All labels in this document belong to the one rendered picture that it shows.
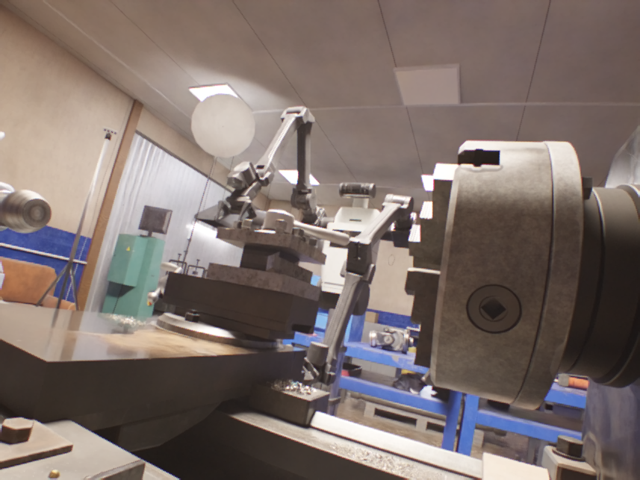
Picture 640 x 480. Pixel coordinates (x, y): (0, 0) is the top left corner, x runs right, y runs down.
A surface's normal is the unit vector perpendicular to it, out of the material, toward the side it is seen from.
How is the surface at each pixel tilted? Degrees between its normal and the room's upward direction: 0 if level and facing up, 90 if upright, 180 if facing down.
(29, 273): 84
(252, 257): 90
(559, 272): 100
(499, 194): 74
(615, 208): 58
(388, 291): 90
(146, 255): 90
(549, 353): 125
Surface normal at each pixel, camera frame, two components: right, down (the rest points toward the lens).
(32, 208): 0.90, 0.11
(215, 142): 0.00, 0.63
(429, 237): -0.38, 0.65
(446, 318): -0.43, 0.29
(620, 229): -0.31, -0.49
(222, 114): 0.19, 0.18
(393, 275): -0.38, -0.22
